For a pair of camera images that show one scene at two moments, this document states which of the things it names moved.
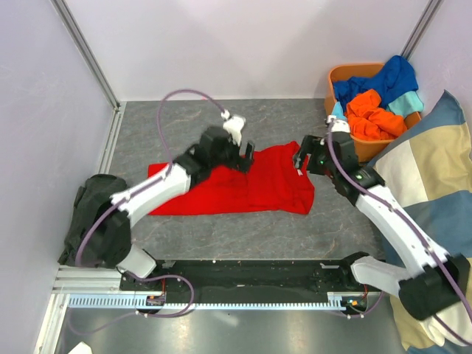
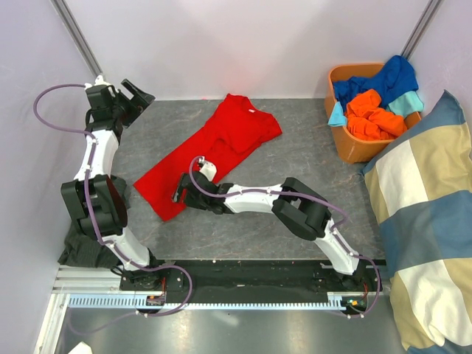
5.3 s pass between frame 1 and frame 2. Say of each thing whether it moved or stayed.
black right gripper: moved
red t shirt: moved
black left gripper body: moved
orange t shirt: stayed
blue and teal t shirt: stayed
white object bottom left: stayed
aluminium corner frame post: stayed
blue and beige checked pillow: stayed
